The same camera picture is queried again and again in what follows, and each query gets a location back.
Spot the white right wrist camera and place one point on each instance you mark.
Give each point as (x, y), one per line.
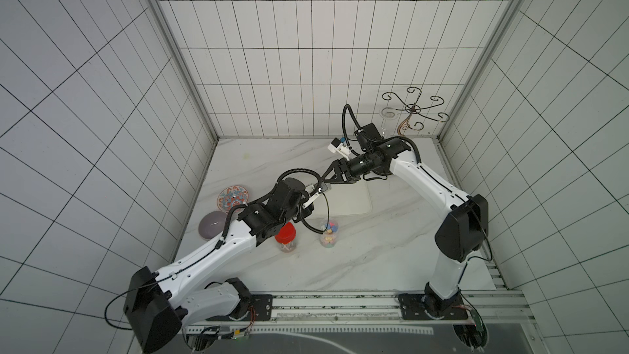
(339, 147)

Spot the open colourful candy jar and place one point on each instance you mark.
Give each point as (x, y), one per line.
(329, 237)

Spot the grey purple plate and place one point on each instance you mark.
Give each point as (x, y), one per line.
(212, 225)

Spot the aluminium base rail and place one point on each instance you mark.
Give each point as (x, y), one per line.
(339, 307)

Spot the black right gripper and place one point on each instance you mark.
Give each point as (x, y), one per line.
(341, 170)

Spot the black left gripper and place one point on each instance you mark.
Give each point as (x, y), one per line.
(302, 214)

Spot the red lid candy jar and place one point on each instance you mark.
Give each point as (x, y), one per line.
(286, 238)

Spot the white cutting board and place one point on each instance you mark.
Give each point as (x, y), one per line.
(343, 200)

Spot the copper glass rack dark base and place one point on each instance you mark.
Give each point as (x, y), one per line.
(414, 116)

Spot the clear hanging wine glass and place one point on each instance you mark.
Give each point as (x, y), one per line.
(387, 123)

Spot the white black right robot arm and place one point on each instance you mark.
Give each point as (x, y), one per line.
(464, 229)

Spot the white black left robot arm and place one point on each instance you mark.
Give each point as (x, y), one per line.
(158, 304)

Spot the small clear candy jar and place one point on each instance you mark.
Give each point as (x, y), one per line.
(323, 188)

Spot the colourful patterned plate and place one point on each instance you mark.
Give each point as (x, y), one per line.
(232, 196)

